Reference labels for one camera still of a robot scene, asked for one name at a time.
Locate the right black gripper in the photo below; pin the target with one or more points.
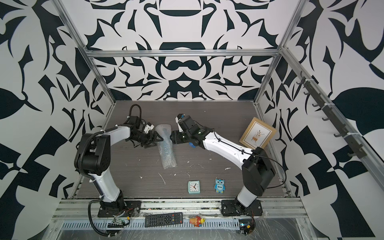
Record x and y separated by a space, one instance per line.
175 135

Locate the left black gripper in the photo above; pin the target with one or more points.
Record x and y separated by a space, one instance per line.
151 140

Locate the blue tape dispenser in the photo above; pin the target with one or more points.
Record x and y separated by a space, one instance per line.
192 145

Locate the clear bubble wrap sheet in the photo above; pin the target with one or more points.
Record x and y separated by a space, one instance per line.
166 146

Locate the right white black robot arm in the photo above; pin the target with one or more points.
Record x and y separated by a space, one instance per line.
257 168

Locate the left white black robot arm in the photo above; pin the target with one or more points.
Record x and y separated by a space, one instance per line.
93 157

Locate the small teal alarm clock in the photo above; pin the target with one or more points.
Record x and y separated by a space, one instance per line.
194 187

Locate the blue owl figurine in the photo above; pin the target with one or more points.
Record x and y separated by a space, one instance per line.
219 186

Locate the wooden framed picture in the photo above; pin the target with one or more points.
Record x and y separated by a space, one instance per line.
257 134

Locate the black remote control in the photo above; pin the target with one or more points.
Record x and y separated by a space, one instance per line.
160 220

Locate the red yellow toy figure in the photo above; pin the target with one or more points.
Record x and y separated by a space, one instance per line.
197 221

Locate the left small circuit board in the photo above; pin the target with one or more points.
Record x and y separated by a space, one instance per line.
116 223

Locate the small circuit board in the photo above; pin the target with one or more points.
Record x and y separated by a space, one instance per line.
116 223
247 226

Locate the right small circuit board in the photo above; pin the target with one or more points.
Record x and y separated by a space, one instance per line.
247 226

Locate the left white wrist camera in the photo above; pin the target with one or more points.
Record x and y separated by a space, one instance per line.
148 127

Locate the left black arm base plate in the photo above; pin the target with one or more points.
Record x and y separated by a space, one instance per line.
129 207

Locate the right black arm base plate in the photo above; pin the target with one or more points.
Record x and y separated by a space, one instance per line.
255 208

